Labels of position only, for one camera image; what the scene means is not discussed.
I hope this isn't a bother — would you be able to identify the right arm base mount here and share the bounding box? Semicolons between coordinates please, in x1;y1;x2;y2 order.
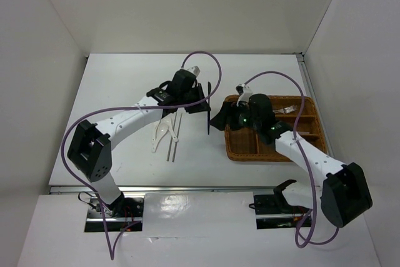
248;194;309;229

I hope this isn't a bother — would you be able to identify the brown wicker cutlery tray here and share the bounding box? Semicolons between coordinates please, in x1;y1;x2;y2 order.
224;96;328;163

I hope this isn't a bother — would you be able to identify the grey chopstick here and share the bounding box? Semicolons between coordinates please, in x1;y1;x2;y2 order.
170;113;184;163
166;112;178;162

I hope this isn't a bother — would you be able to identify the aluminium rail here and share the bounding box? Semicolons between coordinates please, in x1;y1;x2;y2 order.
294;53;332;155
49;186;273;194

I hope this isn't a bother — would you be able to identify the grey chopstick right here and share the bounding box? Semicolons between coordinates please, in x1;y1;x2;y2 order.
170;113;184;163

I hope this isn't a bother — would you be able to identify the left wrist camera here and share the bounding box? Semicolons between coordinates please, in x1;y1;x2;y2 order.
186;66;201;77

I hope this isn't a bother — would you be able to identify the white ceramic spoon upper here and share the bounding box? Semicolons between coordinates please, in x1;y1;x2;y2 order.
161;116;179;143

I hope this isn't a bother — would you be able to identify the aluminium rail right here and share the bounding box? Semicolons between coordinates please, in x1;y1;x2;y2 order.
294;53;332;155

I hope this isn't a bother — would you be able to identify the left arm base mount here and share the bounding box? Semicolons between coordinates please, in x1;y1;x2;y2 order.
77;192;144;233

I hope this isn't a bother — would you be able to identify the aluminium rail front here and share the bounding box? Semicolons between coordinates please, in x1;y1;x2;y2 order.
49;186;273;194

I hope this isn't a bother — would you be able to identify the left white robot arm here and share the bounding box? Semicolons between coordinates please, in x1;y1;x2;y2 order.
67;66;204;216

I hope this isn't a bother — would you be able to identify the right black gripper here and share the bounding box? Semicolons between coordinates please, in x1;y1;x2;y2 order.
209;100;261;131

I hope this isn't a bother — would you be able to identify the grey chopstick left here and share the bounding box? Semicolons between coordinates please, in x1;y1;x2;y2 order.
166;112;178;162

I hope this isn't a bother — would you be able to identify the white ceramic spoon left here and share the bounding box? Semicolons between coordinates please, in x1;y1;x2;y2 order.
151;121;160;144

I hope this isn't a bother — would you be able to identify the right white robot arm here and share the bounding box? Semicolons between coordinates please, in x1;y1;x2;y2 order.
209;94;373;228

